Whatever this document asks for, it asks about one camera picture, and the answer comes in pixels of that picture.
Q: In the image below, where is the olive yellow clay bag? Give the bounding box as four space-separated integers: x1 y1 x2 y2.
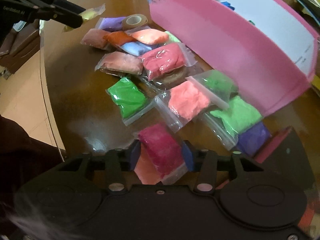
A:
62 3 106 31

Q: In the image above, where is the magenta clay bag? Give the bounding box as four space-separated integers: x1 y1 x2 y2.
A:
135 124 188 185

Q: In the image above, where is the pink box lid with portrait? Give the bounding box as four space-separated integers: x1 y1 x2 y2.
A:
217 126 317 230

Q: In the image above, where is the light pink clay bag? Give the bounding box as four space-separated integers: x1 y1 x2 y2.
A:
80 29 110 49

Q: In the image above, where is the light green clay bag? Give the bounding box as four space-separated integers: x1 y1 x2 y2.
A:
201 95 263 150

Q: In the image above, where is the dark purple clay bag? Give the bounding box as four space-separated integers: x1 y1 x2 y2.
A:
236 121 271 157

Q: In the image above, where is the orange clay bag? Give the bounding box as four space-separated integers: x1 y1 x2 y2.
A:
103 31 136 47

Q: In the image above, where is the bright green clay bag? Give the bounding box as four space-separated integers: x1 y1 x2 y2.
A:
106 77 154 126

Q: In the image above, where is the coral pink clay bag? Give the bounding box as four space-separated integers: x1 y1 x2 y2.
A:
154 81 210 133

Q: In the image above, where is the tan bandage tape roll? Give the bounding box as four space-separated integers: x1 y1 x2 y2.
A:
121 14 148 30

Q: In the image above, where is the dark green clay bag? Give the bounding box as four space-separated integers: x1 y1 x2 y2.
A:
186 69 238 110

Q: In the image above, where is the light blue clay bag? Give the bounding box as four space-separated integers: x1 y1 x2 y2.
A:
120 41 158 56

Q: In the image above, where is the salmon pink clay bag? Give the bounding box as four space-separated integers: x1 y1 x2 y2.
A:
94 51 143 76

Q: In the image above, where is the peach clay bag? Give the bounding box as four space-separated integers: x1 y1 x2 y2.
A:
130 29 169 45

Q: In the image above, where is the red clay bag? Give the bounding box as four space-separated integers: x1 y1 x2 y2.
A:
138 42 197 81

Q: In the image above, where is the pink cardboard box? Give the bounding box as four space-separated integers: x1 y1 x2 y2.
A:
149 0 319 115

